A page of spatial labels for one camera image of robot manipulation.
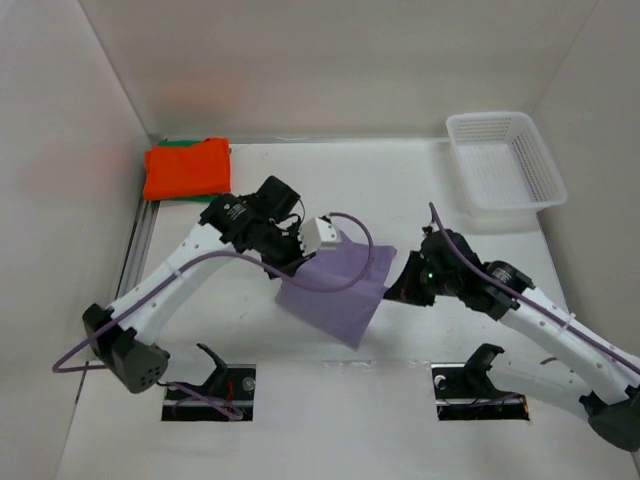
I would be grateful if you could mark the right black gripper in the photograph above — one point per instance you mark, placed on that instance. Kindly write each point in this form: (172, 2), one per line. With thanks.
(406, 288)

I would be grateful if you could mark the green t shirt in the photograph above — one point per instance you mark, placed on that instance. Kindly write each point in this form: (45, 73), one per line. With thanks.
(200, 198)

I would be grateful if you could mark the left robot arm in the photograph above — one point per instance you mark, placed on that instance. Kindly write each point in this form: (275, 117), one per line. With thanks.
(123, 335)

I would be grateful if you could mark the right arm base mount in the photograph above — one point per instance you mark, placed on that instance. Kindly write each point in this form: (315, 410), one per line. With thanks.
(464, 392)

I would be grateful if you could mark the lavender t shirt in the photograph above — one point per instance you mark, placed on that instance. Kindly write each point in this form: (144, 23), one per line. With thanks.
(343, 315)

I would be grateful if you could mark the white plastic laundry basket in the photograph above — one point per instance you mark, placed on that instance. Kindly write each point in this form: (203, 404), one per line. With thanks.
(503, 164)

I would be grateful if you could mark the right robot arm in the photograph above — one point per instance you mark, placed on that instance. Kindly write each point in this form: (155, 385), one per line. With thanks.
(594, 380)

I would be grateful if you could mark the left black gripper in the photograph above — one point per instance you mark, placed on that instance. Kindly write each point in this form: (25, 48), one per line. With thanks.
(295, 261)

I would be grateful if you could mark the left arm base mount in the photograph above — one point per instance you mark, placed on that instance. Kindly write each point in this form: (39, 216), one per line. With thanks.
(232, 397)

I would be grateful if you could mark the orange t shirt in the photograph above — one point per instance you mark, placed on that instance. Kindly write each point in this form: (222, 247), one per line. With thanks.
(187, 167)

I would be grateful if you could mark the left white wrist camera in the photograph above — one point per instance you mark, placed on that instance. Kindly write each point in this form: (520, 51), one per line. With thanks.
(318, 233)

